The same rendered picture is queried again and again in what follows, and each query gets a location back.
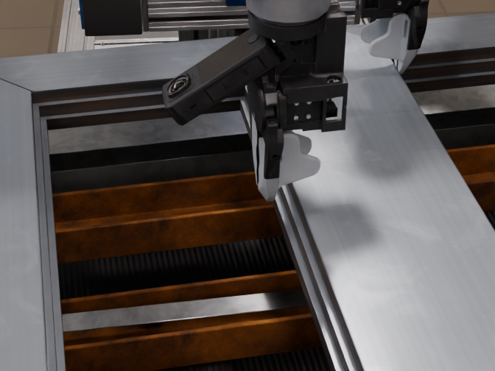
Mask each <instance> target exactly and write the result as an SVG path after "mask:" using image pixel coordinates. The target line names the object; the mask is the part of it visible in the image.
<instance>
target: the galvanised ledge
mask: <svg viewBox="0 0 495 371"><path fill-rule="evenodd" d="M412 95H413V96H414V98H415V100H416V102H417V103H418V105H419V106H420V108H421V109H422V111H423V113H424V115H425V116H426V118H427V120H428V121H429V123H430V124H431V126H432V128H433V130H443V129H450V128H457V127H470V126H477V125H484V124H495V84H494V85H481V86H473V87H466V88H452V89H445V90H437V91H423V92H416V93H412ZM48 136H49V155H50V165H51V172H58V171H65V170H72V169H85V168H92V167H99V166H112V165H119V164H126V163H139V162H146V161H153V160H166V159H173V158H186V157H193V156H201V155H213V154H220V153H227V152H241V151H248V150H253V147H252V143H251V141H250V137H249V135H248V131H247V128H246V126H245V123H244V120H243V118H242V114H241V111H240V110H238V111H231V112H223V113H209V114H202V115H199V116H198V117H196V118H194V119H192V120H191V121H190V122H188V123H186V124H184V125H183V126H182V125H179V124H178V123H177V122H176V121H175V120H174V119H173V118H165V119H152V120H144V121H131V122H123V123H115V124H102V125H94V126H87V127H73V128H65V129H59V130H48Z"/></svg>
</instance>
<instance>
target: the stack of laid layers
mask: <svg viewBox="0 0 495 371"><path fill-rule="evenodd" d="M401 76H402V78H403V80H404V81H405V83H406V84H407V87H408V88H409V89H410V91H411V93H416V92H423V91H437V90H445V89H452V88H466V87H473V86H481V85H494V84H495V47H493V48H485V49H471V50H463V51H455V52H441V53H433V54H418V55H416V56H415V57H414V59H413V60H412V62H411V63H410V64H409V66H408V67H407V69H406V70H405V71H404V73H403V74H401ZM171 80H173V79H161V80H153V81H146V82H131V83H123V84H115V85H100V86H93V87H85V88H70V89H63V90H55V91H40V92H32V91H31V96H32V121H33V134H34V148H35V173H36V186H37V198H38V224H39V237H40V250H41V275H42V289H43V313H44V327H45V340H46V365H47V371H66V357H65V347H64V337H63V318H62V308H61V299H60V280H59V270H58V260H57V242H56V232H55V213H54V203H53V193H52V175H51V165H50V155H49V136H48V130H59V129H65V128H73V127H87V126H94V125H102V124H115V123H123V122H131V121H144V120H152V119H165V118H172V117H171V116H170V115H169V113H168V112H167V111H166V110H165V106H164V99H163V94H162V87H163V86H164V85H165V84H166V83H168V82H169V81H171ZM238 110H240V111H241V114H242V118H243V120H244V123H245V126H246V128H247V132H248V135H249V137H250V141H251V133H250V113H249V101H248V90H247V86H245V87H243V88H241V89H239V90H238V91H237V92H235V93H233V94H231V95H230V96H229V97H227V98H226V99H223V100H222V101H221V102H219V103H218V104H216V105H215V106H213V107H211V108H210V109H208V110H207V111H205V112H204V113H202V114H209V113H223V112H231V111H238ZM202 114H201V115H202ZM272 203H273V206H274V208H275V212H276V215H277V217H278V220H279V223H280V226H281V229H282V232H283V234H284V238H285V240H286V243H287V246H288V249H289V252H290V255H291V257H292V261H293V263H294V266H295V269H296V272H297V274H298V278H299V281H300V282H301V286H302V289H303V293H304V295H305V298H306V301H307V303H308V306H309V310H310V312H311V314H312V318H313V320H314V323H315V327H316V328H317V332H318V335H319V337H320V341H321V344H322V346H323V349H324V352H325V354H326V358H327V360H328V363H329V366H330V369H331V371H364V370H363V368H362V365H361V362H360V360H359V356H358V355H357V351H356V349H355V346H354V343H353V341H352V339H351V336H350V333H349V331H348V328H347V325H346V323H345V320H344V318H343V315H342V312H341V310H340V307H339V305H338V302H337V299H336V297H335V295H334V291H333V289H332V287H331V284H330V281H329V278H328V276H327V274H326V271H325V268H324V266H323V262H322V261H321V258H320V255H319V252H318V251H317V247H316V245H315V242H314V239H313V237H312V234H311V232H310V229H309V226H308V224H307V222H306V218H305V216H304V214H303V211H302V208H301V205H300V203H299V201H298V198H297V195H296V193H295V189H294V188H293V185H292V183H289V184H286V185H283V186H282V187H280V188H279V190H277V194H276V197H275V199H274V201H273V202H272Z"/></svg>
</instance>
